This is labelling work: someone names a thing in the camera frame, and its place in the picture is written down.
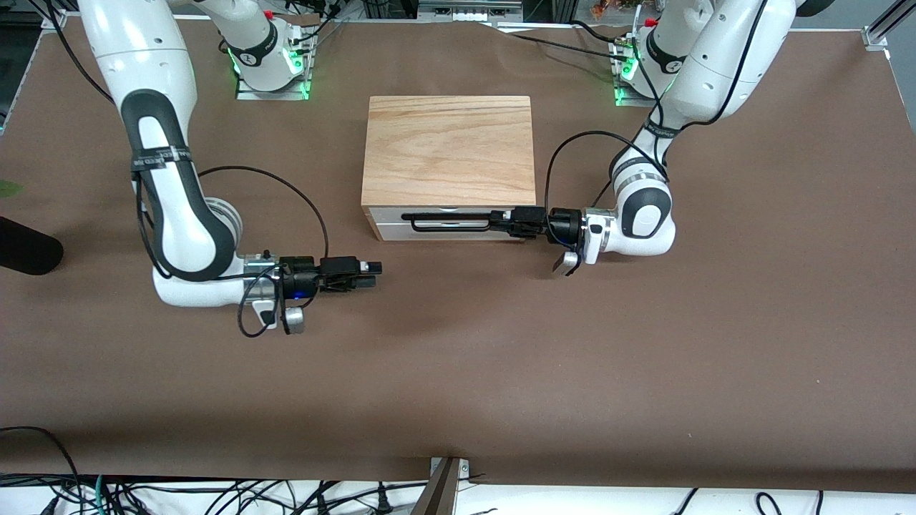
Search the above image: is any white-fronted wooden drawer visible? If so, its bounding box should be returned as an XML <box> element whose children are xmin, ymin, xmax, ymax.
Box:
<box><xmin>370</xmin><ymin>207</ymin><xmax>530</xmax><ymax>241</ymax></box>

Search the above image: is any light wooden drawer cabinet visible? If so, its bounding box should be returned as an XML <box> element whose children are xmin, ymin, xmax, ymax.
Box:
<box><xmin>361</xmin><ymin>95</ymin><xmax>537</xmax><ymax>242</ymax></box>

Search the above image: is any brown table cover sheet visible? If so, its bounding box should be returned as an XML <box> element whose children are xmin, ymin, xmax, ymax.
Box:
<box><xmin>0</xmin><ymin>14</ymin><xmax>916</xmax><ymax>494</ymax></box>

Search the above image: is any grey equipment box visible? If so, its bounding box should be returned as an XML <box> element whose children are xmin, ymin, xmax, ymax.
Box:
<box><xmin>418</xmin><ymin>0</ymin><xmax>525</xmax><ymax>21</ymax></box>

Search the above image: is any black rounded object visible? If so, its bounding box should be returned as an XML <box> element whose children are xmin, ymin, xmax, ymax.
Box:
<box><xmin>0</xmin><ymin>216</ymin><xmax>64</xmax><ymax>277</ymax></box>

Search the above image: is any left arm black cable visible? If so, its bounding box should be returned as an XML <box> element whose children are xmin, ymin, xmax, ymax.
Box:
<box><xmin>545</xmin><ymin>0</ymin><xmax>771</xmax><ymax>216</ymax></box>

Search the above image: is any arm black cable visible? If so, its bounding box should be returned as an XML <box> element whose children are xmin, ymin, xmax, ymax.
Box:
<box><xmin>545</xmin><ymin>0</ymin><xmax>771</xmax><ymax>216</ymax></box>
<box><xmin>29</xmin><ymin>0</ymin><xmax>331</xmax><ymax>339</ymax></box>

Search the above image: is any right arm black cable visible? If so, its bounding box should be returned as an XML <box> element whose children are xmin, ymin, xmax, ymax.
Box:
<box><xmin>29</xmin><ymin>0</ymin><xmax>331</xmax><ymax>339</ymax></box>

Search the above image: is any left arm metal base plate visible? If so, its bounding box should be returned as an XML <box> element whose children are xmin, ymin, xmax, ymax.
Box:
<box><xmin>614</xmin><ymin>80</ymin><xmax>665</xmax><ymax>109</ymax></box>

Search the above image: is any long black base cable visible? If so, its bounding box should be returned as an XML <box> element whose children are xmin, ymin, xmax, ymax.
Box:
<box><xmin>494</xmin><ymin>25</ymin><xmax>630</xmax><ymax>62</ymax></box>

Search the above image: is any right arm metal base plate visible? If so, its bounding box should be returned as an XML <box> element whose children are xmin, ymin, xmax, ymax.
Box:
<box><xmin>235</xmin><ymin>75</ymin><xmax>313</xmax><ymax>102</ymax></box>

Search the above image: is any short black base cable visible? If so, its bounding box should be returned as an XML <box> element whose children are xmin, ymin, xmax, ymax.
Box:
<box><xmin>572</xmin><ymin>20</ymin><xmax>620</xmax><ymax>44</ymax></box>

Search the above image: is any tangled black cable bundle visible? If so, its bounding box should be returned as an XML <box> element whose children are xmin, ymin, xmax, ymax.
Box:
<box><xmin>0</xmin><ymin>472</ymin><xmax>430</xmax><ymax>515</ymax></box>

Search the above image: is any metal camera pole bracket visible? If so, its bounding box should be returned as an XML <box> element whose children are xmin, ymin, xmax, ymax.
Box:
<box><xmin>411</xmin><ymin>456</ymin><xmax>471</xmax><ymax>515</ymax></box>

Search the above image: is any black looped floor cable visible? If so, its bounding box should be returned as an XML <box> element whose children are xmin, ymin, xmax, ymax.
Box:
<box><xmin>0</xmin><ymin>426</ymin><xmax>84</xmax><ymax>515</ymax></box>

